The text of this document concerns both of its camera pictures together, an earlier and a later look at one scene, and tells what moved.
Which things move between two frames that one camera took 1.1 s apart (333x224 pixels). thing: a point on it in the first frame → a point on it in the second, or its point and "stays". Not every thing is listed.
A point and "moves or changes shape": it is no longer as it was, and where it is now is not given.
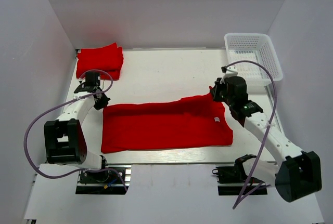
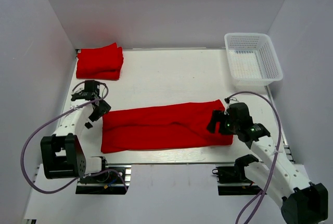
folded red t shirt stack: (107, 60) stays
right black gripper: (220, 83) → (218, 116)
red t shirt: (190, 122) moves or changes shape
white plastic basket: (252, 55) stays
